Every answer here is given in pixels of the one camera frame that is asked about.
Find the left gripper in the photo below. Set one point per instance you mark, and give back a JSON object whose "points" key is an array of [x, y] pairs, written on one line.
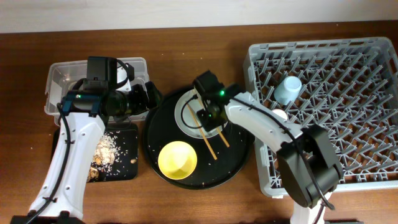
{"points": [[148, 96]]}

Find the wooden chopstick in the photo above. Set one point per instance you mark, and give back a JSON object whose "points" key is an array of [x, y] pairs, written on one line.
{"points": [[203, 135], [219, 131]]}

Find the pink cup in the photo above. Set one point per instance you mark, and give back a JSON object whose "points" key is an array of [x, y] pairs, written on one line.
{"points": [[280, 113]]}

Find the blue cup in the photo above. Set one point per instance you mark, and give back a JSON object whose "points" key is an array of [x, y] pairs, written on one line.
{"points": [[288, 90]]}

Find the yellow bowl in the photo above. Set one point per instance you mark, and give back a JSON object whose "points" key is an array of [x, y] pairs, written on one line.
{"points": [[177, 160]]}

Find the food scraps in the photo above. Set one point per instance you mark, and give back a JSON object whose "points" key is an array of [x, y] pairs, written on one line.
{"points": [[105, 152]]}

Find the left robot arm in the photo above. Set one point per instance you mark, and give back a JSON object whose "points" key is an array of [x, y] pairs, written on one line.
{"points": [[84, 113]]}

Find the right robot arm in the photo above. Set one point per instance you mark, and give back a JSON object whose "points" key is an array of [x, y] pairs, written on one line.
{"points": [[307, 162]]}

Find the grey dishwasher rack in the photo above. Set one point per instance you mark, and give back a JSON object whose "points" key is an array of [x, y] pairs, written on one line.
{"points": [[349, 86]]}

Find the white plate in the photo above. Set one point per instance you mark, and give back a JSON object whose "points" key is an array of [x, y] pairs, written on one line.
{"points": [[196, 107]]}

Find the black rectangular tray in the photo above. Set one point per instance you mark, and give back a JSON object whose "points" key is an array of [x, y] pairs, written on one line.
{"points": [[124, 155]]}

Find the round black tray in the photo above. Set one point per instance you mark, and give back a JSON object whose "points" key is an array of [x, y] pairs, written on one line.
{"points": [[161, 128]]}

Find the clear plastic bin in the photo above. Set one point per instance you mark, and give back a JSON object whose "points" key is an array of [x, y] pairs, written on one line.
{"points": [[63, 75]]}

